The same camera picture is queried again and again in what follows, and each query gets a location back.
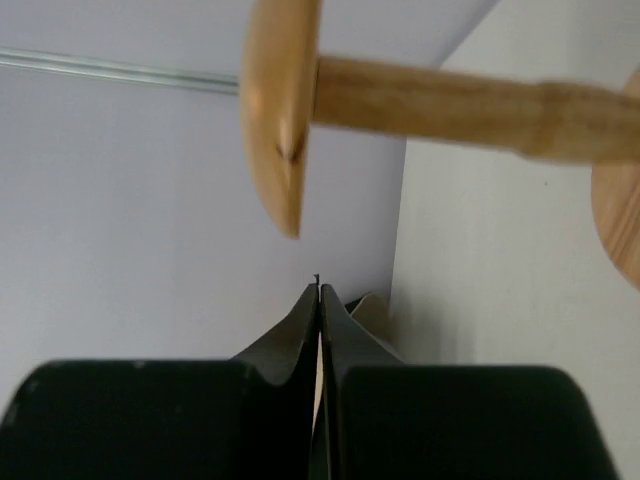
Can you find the left aluminium frame post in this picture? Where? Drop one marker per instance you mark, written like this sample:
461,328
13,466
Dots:
93,68

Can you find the wooden hat stand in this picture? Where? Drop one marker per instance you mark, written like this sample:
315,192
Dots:
286,85

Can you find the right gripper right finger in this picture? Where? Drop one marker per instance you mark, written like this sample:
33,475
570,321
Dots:
343,344

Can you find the beige bucket hat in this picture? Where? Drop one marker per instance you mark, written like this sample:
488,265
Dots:
372,313

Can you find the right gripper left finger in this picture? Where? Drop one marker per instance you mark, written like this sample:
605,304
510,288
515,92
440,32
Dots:
278,407

